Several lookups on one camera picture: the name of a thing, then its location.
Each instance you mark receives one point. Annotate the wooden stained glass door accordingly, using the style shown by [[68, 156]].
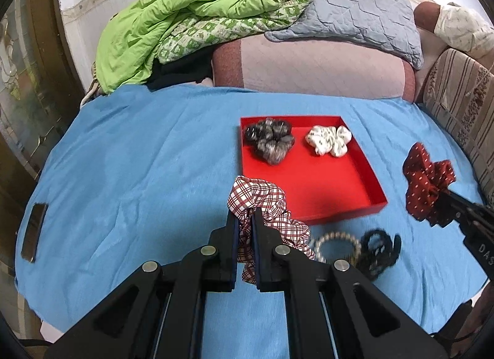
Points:
[[23, 73]]

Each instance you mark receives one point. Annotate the red white plaid scrunchie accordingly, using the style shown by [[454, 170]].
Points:
[[266, 196]]

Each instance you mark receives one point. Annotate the red polka dot scrunchie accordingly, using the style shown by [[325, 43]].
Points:
[[420, 181]]

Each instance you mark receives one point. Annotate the grey black scrunchie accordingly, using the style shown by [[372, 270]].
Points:
[[270, 142]]

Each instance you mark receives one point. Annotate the striped sofa cushion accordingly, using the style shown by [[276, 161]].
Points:
[[463, 96]]

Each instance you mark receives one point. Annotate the white floral cloth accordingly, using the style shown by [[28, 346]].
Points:
[[463, 27]]

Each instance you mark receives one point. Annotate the white dotted scrunchie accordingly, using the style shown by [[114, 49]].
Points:
[[324, 139]]

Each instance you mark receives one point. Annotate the dark cloth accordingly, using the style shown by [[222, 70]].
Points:
[[177, 71]]

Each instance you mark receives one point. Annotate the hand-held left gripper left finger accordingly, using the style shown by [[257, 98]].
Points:
[[232, 251]]

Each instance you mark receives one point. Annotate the person's right forearm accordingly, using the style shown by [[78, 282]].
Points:
[[485, 312]]

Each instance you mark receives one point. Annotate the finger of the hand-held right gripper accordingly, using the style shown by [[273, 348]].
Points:
[[465, 201], [449, 214]]

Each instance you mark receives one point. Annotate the grey quilted pillow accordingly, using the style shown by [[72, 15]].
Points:
[[355, 7]]

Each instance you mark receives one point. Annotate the black smartphone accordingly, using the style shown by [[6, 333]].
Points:
[[34, 233]]

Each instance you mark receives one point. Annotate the blue bed sheet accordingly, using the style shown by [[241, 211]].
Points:
[[135, 173]]

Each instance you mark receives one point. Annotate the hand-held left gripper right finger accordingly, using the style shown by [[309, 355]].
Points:
[[255, 251]]

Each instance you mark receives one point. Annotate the short pink bolster cushion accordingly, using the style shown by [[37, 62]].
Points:
[[426, 15]]

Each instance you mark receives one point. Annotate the green patterned quilt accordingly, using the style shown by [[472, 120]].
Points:
[[154, 27]]

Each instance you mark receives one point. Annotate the long pink bolster cushion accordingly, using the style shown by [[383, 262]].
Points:
[[308, 69]]

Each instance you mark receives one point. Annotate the red tray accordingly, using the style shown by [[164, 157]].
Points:
[[308, 189]]

